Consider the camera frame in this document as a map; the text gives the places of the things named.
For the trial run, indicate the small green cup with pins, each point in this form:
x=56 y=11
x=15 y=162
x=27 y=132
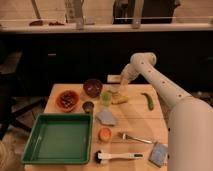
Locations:
x=106 y=98

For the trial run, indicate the white handled dish brush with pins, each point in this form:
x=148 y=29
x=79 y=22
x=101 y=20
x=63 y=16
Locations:
x=102 y=157

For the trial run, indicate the silver metal fork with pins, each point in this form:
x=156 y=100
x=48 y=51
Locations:
x=125 y=136

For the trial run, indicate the light blue cloth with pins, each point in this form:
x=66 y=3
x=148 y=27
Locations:
x=105 y=117

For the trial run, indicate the green chili pepper toy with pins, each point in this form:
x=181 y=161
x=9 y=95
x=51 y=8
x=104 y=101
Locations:
x=150 y=103

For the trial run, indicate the green plastic tray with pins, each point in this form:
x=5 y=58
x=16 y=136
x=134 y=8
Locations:
x=59 y=139

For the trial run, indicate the dark red bowl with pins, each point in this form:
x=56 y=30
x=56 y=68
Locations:
x=92 y=87

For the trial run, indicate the orange bowl with beans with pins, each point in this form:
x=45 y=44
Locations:
x=67 y=101

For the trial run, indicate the black office chair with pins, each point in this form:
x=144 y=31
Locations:
x=8 y=81

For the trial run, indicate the small dark metal cup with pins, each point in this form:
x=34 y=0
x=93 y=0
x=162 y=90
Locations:
x=88 y=106

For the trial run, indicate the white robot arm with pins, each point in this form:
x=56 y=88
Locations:
x=190 y=124

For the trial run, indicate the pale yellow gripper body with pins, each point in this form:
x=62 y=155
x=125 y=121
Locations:
x=124 y=82

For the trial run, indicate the white paper cup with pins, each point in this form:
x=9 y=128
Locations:
x=114 y=88

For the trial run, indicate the yellow corn toy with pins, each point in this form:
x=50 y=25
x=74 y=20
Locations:
x=119 y=99

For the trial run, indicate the orange toy fruit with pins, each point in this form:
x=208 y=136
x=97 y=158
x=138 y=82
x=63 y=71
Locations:
x=105 y=134

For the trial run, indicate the blue sponge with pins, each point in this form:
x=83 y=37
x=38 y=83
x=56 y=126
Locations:
x=158 y=154

